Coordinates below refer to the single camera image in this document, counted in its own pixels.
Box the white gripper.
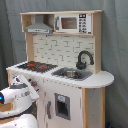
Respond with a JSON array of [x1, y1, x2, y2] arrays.
[[10, 74, 40, 102]]

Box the white oven door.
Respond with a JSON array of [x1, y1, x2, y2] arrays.
[[32, 89, 45, 128]]

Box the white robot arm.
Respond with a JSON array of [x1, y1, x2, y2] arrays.
[[0, 75, 39, 128]]

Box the wooden toy kitchen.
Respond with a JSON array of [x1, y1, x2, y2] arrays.
[[8, 10, 114, 128]]

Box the right red oven knob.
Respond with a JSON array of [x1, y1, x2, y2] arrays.
[[31, 81, 37, 87]]

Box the black stovetop red burners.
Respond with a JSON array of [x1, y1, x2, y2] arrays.
[[19, 61, 56, 73]]

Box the white cabinet door grey dispenser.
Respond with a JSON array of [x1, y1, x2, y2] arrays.
[[45, 81, 82, 128]]

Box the grey range hood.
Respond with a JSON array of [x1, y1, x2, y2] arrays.
[[25, 14, 54, 34]]

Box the grey toy sink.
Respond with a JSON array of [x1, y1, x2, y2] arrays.
[[52, 67, 92, 81]]

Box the black toy faucet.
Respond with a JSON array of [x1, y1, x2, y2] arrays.
[[76, 50, 94, 70]]

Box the toy microwave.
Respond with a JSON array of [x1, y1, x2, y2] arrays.
[[55, 14, 92, 34]]

